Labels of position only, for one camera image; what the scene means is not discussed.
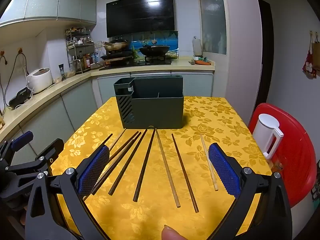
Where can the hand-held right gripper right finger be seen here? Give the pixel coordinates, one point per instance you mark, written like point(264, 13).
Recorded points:
point(225, 170)

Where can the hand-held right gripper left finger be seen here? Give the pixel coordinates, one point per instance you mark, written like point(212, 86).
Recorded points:
point(96, 170)

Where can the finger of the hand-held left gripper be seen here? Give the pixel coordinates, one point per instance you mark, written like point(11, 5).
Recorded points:
point(53, 148)
point(22, 138)

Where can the dark green utensil holder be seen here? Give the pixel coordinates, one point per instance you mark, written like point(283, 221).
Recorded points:
point(155, 112)

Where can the person's right hand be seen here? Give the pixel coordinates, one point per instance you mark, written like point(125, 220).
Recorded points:
point(171, 233)

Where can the black sandwich maker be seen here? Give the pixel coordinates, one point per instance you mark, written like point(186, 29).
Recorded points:
point(18, 97)

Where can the grey-green base cabinets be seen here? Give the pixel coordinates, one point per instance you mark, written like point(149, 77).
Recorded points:
point(80, 105)

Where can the small clear glass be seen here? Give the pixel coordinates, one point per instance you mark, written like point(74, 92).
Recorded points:
point(278, 166)

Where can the white plastic pitcher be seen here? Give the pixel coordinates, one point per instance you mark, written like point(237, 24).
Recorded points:
point(265, 135)

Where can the white rice cooker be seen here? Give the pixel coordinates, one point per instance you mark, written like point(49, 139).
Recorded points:
point(40, 80)

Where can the yellow floral tablecloth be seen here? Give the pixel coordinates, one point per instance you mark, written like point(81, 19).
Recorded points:
point(140, 217)

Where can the red plastic stool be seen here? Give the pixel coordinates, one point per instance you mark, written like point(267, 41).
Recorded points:
point(295, 155)

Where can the black pepper grinder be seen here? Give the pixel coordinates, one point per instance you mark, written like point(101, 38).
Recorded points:
point(62, 73)

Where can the metal spice rack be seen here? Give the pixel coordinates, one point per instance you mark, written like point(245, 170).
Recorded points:
point(80, 43)

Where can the orange tray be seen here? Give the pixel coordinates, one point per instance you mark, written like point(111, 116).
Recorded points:
point(203, 62)

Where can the black glass cooktop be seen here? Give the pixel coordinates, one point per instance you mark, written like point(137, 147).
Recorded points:
point(140, 63)

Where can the golden pan with lid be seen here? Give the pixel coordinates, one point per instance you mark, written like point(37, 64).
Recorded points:
point(117, 45)

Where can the cloudy plastic bottle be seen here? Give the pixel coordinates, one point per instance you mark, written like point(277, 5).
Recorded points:
point(197, 47)

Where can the black wok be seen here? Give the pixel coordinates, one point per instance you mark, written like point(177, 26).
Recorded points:
point(153, 50)

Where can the red and white hanging pouch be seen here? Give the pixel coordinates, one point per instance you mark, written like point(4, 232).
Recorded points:
point(310, 66)

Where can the blue picture backsplash panel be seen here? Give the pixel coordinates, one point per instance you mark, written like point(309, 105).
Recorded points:
point(170, 40)

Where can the tan hanging bag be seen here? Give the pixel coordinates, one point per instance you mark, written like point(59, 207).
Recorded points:
point(316, 52)

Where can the black range hood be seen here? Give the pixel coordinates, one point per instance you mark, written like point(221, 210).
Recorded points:
point(140, 15)

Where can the grey-green wall cabinets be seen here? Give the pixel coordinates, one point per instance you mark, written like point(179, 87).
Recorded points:
point(50, 2)

